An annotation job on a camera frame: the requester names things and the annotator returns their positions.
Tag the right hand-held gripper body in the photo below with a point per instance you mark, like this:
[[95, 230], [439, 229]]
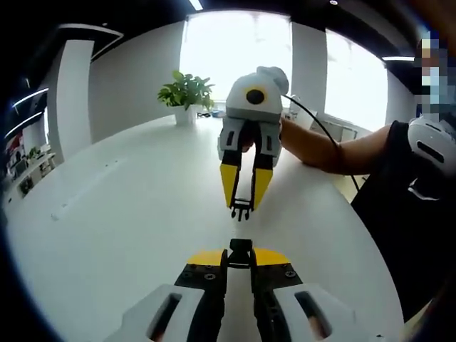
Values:
[[254, 94]]

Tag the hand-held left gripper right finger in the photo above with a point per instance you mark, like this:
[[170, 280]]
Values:
[[295, 306]]

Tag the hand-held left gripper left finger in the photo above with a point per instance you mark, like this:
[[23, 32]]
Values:
[[171, 306]]

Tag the black plastic buckle pronged part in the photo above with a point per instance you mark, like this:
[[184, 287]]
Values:
[[241, 209]]

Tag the black plastic buckle socket part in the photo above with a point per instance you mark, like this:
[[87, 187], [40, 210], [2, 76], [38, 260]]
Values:
[[241, 251]]

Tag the person's right hand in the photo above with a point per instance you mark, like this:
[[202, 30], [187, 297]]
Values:
[[289, 137]]

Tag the green potted plant white pot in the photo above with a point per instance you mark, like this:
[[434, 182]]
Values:
[[185, 94]]

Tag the person's black clothing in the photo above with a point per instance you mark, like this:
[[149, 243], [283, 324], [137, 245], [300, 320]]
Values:
[[399, 231]]

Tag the white chest-worn device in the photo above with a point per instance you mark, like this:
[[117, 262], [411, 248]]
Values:
[[429, 142]]

